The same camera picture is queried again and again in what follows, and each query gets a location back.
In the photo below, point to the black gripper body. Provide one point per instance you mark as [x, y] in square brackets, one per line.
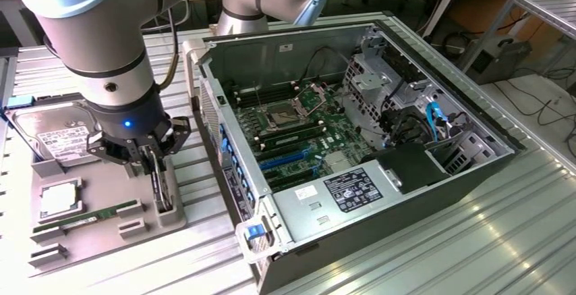
[131, 119]

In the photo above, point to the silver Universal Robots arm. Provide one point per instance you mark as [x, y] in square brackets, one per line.
[103, 38]

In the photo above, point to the silver hard disk drive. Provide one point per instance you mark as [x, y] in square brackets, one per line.
[50, 133]

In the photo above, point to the silver CPU chip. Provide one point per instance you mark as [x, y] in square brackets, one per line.
[59, 200]

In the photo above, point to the green RAM stick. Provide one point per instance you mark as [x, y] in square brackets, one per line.
[90, 215]

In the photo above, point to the grey parts rack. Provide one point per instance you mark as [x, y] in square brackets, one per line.
[103, 227]

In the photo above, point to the thin metal locking lever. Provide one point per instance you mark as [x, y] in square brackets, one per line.
[259, 96]

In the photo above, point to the CPU socket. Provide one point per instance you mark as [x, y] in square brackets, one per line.
[283, 116]

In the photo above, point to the blue expansion slot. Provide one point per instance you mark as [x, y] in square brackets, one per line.
[283, 160]

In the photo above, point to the black installed RAM stick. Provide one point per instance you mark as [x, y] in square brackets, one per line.
[293, 138]

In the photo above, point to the metal socket cover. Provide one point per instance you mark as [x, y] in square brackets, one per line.
[313, 97]

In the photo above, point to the green motherboard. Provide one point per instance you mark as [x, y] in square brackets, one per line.
[333, 139]

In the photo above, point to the silver chipset heat sink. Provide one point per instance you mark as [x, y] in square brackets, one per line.
[339, 161]

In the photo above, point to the grey power supply unit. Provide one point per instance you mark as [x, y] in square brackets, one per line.
[333, 204]

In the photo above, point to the perforated metal drive cage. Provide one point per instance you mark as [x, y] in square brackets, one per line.
[369, 92]

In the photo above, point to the open black PC case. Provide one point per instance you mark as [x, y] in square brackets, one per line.
[361, 227]

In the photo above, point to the aluminium frame shelf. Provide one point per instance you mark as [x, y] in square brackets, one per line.
[545, 8]

